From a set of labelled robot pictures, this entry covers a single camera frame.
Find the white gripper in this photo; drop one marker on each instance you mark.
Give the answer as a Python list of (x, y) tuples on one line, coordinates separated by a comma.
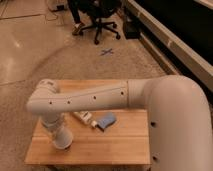
[(53, 124)]

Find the white ceramic cup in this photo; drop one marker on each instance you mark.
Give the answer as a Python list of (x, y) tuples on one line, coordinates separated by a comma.
[(62, 138)]

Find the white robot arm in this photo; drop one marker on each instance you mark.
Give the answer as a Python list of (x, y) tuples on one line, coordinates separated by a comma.
[(180, 130)]

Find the white plastic bottle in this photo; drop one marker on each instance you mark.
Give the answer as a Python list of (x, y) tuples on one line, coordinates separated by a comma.
[(86, 118)]

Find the wooden table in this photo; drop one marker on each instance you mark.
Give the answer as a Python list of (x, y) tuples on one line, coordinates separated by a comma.
[(126, 142)]

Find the black office chair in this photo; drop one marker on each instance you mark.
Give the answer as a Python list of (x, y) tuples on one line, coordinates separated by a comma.
[(97, 10)]

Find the person's leg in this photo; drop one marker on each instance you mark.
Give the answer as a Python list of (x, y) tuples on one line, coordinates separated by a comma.
[(78, 24)]

